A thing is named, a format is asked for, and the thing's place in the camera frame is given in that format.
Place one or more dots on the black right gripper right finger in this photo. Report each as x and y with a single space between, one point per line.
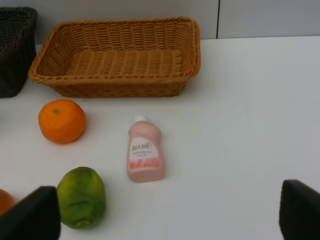
299 212

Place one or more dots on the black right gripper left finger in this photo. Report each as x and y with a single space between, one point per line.
36 217

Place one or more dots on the red orange apple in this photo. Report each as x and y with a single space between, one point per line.
6 202

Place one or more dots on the green lime fruit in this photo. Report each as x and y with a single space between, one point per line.
81 198

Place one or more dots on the orange mandarin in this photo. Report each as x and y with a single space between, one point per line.
62 121

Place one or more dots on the pink detergent bottle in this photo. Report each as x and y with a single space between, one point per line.
145 159

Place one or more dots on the dark brown wicker basket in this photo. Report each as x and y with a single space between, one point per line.
17 48

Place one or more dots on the light brown wicker basket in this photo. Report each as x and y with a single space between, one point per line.
132 58

